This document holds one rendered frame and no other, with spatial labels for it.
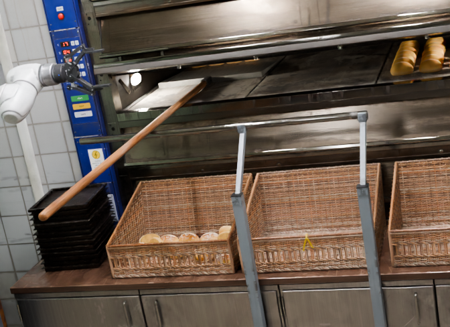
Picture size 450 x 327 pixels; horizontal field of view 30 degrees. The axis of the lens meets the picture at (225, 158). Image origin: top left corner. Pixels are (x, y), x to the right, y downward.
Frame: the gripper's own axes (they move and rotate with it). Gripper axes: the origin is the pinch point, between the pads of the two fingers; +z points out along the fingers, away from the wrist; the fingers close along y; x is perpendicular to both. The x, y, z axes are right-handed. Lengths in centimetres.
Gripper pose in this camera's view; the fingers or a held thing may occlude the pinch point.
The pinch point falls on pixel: (104, 68)
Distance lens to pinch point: 327.7
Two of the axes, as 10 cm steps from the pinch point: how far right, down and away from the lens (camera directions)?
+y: 1.7, 9.5, 2.8
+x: -2.7, 3.2, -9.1
